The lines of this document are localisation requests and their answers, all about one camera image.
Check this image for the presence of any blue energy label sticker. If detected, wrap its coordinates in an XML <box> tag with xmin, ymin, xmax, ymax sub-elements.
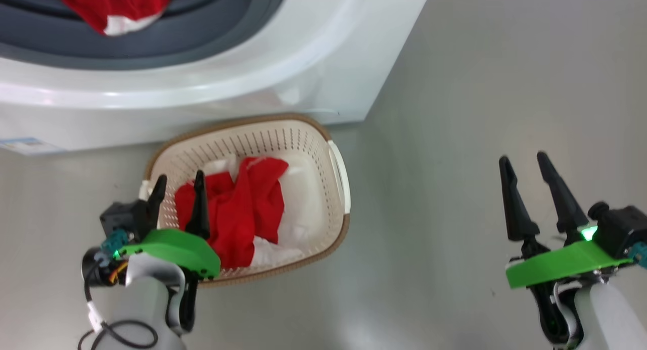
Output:
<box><xmin>0</xmin><ymin>137</ymin><xmax>64</xmax><ymax>156</ymax></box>

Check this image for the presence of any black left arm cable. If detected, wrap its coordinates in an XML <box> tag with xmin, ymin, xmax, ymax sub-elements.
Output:
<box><xmin>76</xmin><ymin>267</ymin><xmax>160</xmax><ymax>350</ymax></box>

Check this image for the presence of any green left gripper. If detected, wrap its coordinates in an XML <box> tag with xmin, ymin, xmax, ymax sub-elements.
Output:
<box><xmin>117</xmin><ymin>170</ymin><xmax>222</xmax><ymax>335</ymax></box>

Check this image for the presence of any red garment with white panel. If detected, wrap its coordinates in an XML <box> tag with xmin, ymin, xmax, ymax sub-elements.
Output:
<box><xmin>174</xmin><ymin>155</ymin><xmax>327</xmax><ymax>270</ymax></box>

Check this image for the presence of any red garment with white trim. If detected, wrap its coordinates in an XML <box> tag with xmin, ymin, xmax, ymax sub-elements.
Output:
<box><xmin>45</xmin><ymin>0</ymin><xmax>175</xmax><ymax>37</ymax></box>

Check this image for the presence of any grey rubber door gasket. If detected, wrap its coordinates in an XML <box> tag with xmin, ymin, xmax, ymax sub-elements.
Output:
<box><xmin>0</xmin><ymin>0</ymin><xmax>289</xmax><ymax>71</ymax></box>

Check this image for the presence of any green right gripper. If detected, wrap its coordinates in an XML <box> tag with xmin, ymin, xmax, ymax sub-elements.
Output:
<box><xmin>498</xmin><ymin>151</ymin><xmax>632</xmax><ymax>346</ymax></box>

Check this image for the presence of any white front-load washing machine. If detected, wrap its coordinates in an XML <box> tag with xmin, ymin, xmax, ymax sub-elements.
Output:
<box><xmin>0</xmin><ymin>0</ymin><xmax>434</xmax><ymax>153</ymax></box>

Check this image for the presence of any cream basket with brown rim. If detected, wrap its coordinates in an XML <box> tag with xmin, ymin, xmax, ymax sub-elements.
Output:
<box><xmin>139</xmin><ymin>113</ymin><xmax>352</xmax><ymax>289</ymax></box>

